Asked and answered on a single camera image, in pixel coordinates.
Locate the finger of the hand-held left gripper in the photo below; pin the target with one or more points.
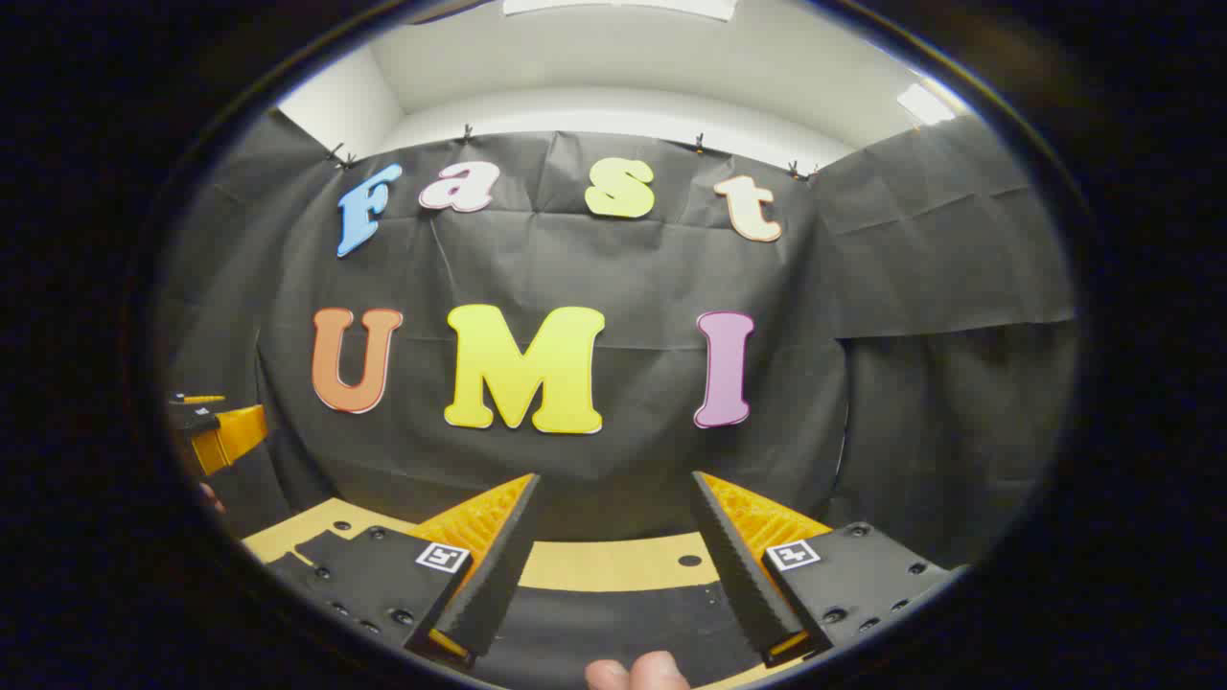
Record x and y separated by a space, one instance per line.
235 436
203 398

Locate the ceiling light panel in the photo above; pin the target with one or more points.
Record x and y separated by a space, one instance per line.
618 8
925 103

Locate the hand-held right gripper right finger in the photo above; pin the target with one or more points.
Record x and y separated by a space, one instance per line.
738 575

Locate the black backdrop cloth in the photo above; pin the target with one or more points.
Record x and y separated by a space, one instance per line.
575 268

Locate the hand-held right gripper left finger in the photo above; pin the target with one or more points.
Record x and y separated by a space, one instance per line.
498 575

